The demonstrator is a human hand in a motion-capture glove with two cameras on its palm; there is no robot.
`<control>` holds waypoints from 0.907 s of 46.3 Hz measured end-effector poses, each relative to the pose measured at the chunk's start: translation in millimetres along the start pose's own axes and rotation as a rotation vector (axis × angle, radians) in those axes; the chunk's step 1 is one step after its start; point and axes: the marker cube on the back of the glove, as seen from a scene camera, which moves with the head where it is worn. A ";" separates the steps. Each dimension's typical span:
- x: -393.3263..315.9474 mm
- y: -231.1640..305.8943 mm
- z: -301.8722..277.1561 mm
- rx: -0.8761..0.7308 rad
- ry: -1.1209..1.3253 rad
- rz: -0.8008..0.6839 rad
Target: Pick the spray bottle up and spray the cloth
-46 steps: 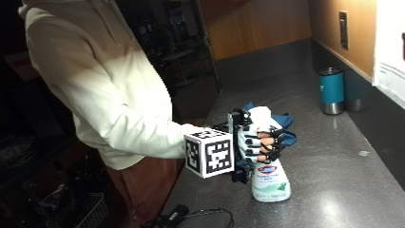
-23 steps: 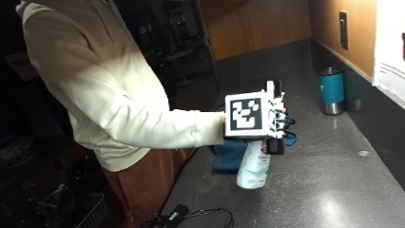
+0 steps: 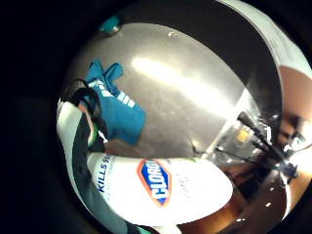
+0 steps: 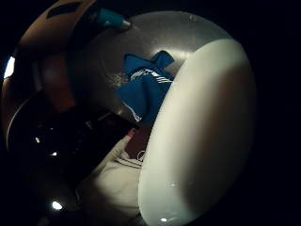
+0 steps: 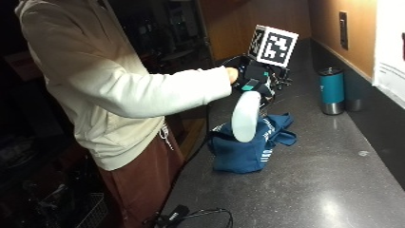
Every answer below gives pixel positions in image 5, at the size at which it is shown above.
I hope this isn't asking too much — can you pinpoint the white marker cube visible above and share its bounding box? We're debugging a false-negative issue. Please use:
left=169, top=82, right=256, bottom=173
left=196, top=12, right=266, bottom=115
left=247, top=25, right=300, bottom=68

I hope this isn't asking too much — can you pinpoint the teal steel tumbler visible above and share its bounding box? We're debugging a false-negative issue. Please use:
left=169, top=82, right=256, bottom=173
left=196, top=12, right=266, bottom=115
left=318, top=66, right=346, bottom=116

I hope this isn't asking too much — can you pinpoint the blue tote bag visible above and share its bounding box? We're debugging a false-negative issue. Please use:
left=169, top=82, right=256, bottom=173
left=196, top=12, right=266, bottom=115
left=207, top=112, right=299, bottom=175

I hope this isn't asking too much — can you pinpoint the white paper sheet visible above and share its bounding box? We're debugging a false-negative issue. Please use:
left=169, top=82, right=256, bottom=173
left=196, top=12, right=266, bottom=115
left=372, top=0, right=405, bottom=110

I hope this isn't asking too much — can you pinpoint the person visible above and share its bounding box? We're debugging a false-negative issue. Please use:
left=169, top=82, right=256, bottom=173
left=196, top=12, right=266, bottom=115
left=14, top=0, right=240, bottom=228

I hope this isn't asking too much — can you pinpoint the black wall switch plate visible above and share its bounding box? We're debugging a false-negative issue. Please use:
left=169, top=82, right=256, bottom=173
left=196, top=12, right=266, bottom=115
left=339, top=10, right=350, bottom=50

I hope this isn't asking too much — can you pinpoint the black cable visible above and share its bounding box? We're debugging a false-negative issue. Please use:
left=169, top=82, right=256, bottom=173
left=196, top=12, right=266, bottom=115
left=145, top=98, right=236, bottom=228

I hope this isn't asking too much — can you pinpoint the black cable connector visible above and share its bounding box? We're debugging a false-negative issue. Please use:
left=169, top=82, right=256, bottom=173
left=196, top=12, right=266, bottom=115
left=163, top=204, right=191, bottom=224

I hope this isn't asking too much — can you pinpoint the wire basket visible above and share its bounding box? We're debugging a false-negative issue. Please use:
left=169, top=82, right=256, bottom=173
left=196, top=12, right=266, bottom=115
left=39, top=192, right=110, bottom=228

